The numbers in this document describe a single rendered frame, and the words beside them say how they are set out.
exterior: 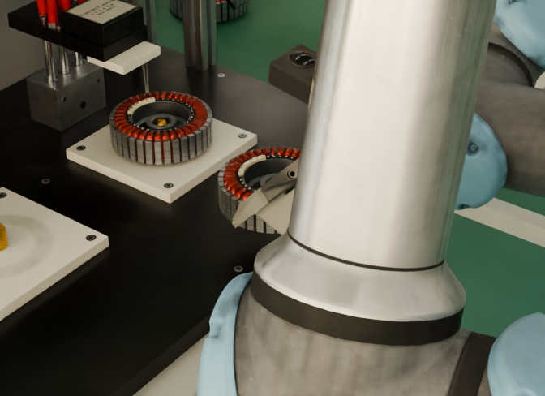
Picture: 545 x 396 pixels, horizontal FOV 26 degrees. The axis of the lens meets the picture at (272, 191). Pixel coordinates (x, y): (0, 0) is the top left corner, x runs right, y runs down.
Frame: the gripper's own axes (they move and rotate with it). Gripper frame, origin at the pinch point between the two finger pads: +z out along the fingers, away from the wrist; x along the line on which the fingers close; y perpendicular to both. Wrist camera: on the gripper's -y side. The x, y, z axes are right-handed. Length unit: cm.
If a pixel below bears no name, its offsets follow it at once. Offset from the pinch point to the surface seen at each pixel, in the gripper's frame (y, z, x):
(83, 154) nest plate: -15.4, 20.2, -0.3
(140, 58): -19.6, 10.7, 6.3
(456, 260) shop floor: 33, 78, 105
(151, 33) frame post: -25.8, 28.0, 26.3
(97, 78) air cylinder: -22.5, 22.1, 9.5
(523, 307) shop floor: 47, 66, 99
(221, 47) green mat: -19.5, 26.9, 34.1
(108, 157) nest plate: -13.5, 18.5, 0.9
